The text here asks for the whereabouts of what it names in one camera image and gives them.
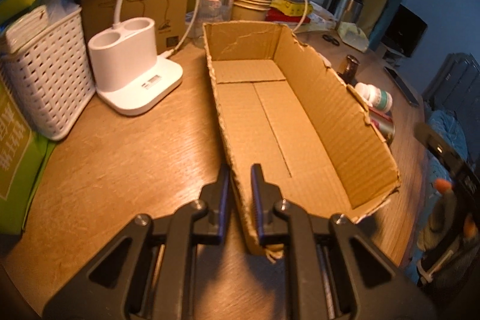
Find green printed box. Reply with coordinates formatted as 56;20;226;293
0;84;56;235

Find red book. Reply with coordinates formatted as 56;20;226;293
265;8;302;25

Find stack of paper cups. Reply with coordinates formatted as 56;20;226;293
231;0;272;21

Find white desk lamp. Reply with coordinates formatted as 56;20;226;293
88;0;183;116

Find clear plastic jar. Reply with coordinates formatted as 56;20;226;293
187;0;233;39

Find steel thermos cup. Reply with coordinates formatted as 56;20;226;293
334;0;363;28

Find red can yellow lid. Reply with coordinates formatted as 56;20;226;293
368;107;395;146

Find black monitor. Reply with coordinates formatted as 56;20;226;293
381;4;428;58

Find brown glass bottle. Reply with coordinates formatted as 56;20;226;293
337;54;360;85

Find pale yellow tissue pack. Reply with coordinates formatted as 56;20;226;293
337;22;369;53

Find yellow packet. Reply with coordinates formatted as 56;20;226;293
271;0;313;17

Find cardboard box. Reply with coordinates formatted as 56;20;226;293
202;21;401;259

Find white woven plastic basket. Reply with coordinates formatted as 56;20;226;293
1;7;95;141

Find white medicine bottle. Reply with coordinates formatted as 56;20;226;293
355;82;393;113

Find black scissors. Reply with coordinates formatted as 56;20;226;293
322;34;339;46

